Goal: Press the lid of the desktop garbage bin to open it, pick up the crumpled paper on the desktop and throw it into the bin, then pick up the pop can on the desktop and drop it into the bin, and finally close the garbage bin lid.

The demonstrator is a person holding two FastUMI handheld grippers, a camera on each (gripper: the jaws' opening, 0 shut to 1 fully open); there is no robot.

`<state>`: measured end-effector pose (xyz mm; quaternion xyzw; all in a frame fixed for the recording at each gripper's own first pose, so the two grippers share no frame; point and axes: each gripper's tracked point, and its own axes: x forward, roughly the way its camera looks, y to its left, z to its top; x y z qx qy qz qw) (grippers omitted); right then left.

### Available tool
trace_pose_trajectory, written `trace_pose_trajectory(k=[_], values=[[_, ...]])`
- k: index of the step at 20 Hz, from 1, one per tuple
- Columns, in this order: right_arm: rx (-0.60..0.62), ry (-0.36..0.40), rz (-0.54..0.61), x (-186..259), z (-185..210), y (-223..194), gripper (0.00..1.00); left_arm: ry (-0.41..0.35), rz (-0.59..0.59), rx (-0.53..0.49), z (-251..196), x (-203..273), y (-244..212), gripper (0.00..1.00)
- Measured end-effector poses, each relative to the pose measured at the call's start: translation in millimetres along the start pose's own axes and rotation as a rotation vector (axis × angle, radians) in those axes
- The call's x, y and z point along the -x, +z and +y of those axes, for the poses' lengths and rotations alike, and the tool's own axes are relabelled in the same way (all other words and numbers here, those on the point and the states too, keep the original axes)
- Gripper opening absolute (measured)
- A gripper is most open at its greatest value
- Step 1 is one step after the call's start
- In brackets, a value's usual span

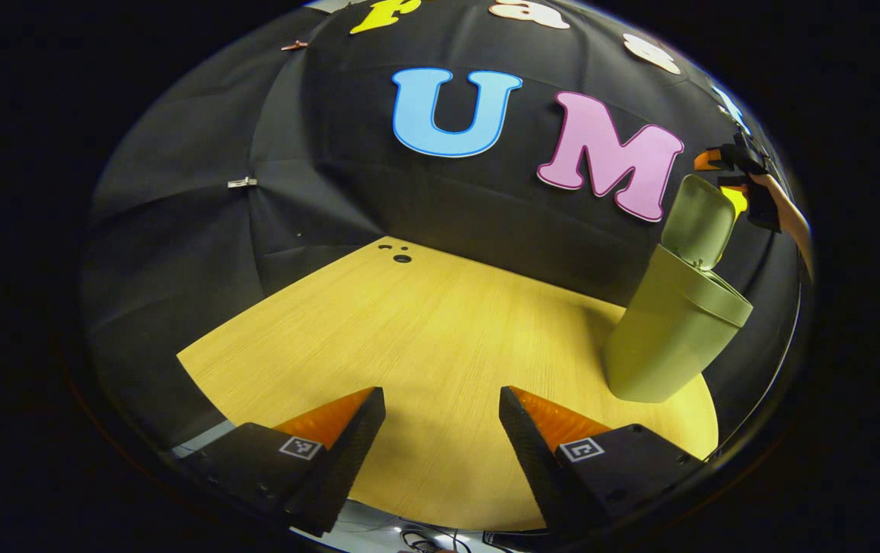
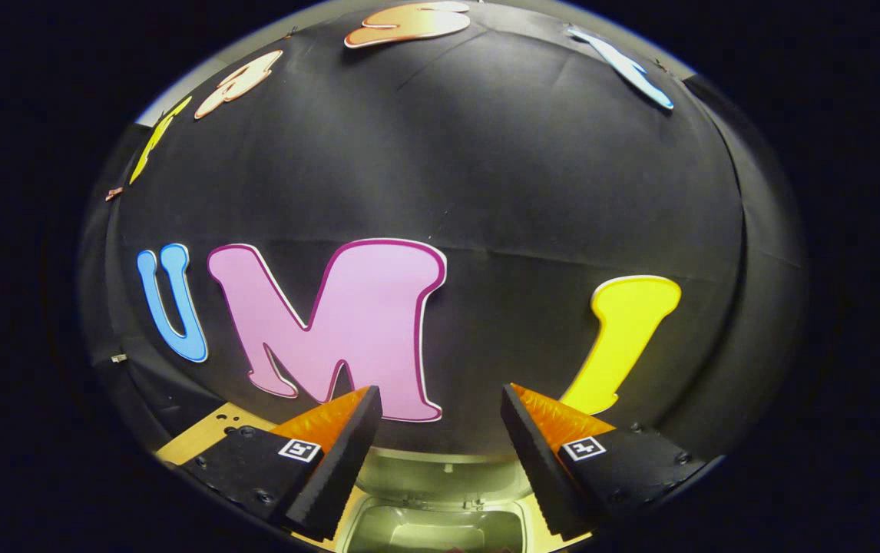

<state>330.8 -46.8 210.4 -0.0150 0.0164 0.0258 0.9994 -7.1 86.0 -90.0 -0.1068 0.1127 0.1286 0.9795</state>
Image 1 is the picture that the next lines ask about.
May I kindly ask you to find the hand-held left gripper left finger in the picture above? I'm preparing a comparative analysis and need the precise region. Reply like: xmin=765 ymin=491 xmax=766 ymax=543
xmin=171 ymin=386 xmax=387 ymax=537

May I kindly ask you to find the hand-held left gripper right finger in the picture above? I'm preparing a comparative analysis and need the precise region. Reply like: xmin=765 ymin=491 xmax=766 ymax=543
xmin=498 ymin=386 xmax=708 ymax=538

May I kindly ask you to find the green desktop garbage bin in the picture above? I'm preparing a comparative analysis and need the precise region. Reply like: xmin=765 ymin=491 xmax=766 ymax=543
xmin=604 ymin=174 xmax=754 ymax=404

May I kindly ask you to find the wooden desktop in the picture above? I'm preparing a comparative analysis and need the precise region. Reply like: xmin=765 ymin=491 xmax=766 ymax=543
xmin=177 ymin=236 xmax=720 ymax=532

